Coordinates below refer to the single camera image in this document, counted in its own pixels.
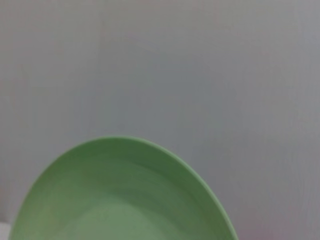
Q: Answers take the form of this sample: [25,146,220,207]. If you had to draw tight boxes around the green round plate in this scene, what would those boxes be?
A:
[9,135,240,240]

